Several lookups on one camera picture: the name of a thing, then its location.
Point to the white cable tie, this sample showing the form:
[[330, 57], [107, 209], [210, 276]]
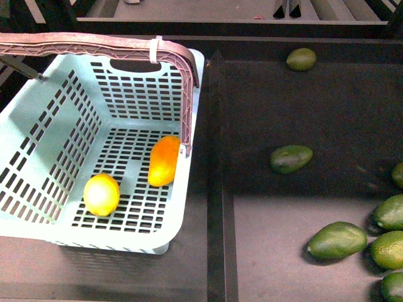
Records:
[[153, 48]]

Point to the black shelf divider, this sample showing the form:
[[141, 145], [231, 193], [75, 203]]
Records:
[[222, 281]]

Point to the yellow lemon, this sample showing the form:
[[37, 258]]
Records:
[[101, 195]]

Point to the yellow orange mango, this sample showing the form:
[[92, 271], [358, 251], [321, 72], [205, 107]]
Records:
[[163, 161]]

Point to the brown plastic basket handle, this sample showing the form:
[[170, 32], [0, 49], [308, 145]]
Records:
[[42, 44]]

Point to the light teal plastic basket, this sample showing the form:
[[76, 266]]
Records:
[[84, 118]]

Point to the green avocado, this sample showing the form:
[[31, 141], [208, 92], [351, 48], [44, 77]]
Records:
[[388, 215], [337, 240], [301, 59], [386, 250], [391, 287], [397, 175], [290, 158]]

